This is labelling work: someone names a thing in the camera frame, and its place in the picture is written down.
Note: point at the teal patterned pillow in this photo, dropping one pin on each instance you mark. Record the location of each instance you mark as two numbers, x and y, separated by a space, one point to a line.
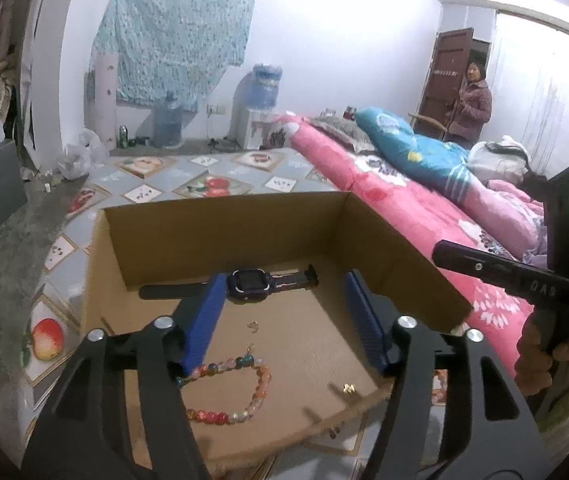
439 166

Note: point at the purple kids smart watch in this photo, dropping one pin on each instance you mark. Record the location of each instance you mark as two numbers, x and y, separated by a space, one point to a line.
243 285

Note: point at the person in purple jacket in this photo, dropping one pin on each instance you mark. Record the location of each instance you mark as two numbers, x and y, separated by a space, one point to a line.
473 109

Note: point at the brown cardboard box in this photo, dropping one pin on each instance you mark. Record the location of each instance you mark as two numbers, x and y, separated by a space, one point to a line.
307 426

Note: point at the brown wooden door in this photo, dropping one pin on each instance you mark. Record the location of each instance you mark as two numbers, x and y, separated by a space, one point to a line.
447 70

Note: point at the person right hand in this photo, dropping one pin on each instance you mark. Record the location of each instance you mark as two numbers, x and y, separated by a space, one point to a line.
534 363

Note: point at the pink floral blanket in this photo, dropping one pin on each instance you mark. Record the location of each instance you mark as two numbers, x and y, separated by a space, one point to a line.
496 218

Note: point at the blue water dispenser bottle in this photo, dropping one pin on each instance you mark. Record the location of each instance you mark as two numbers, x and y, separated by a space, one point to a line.
255 104

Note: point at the white plastic bag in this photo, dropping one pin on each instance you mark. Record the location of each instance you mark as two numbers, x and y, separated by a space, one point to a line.
77 160

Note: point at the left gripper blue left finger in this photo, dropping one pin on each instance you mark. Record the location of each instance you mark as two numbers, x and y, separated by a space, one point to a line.
197 319

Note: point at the teal floral wall cloth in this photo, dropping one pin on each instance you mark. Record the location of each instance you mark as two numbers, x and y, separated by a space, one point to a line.
177 47

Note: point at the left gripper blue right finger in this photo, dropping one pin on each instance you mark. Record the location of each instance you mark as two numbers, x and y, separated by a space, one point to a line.
360 305

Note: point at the small gold earring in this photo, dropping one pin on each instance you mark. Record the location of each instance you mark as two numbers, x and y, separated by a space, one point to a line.
349 389

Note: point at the blue water jug on floor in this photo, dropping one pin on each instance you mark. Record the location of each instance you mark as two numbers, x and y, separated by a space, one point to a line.
167 122

